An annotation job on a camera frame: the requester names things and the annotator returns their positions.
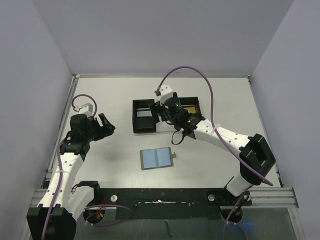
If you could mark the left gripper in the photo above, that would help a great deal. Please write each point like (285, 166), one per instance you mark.
(105, 130)

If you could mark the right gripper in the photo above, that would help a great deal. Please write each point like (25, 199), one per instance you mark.
(157, 110)

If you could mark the black white sorting tray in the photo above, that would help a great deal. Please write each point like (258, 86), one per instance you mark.
(146, 124)

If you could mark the white lion VIP card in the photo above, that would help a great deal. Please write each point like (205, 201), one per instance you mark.
(143, 113)

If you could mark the grey card holder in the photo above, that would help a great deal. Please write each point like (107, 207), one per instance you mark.
(156, 158)

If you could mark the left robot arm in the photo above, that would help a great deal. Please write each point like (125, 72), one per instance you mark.
(55, 216)

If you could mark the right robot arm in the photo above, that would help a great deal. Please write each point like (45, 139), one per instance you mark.
(253, 152)

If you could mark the gold card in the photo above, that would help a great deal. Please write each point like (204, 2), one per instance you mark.
(192, 109)

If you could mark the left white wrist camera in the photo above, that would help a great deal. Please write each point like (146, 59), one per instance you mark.
(86, 109)

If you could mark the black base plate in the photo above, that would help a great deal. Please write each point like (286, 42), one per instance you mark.
(165, 204)

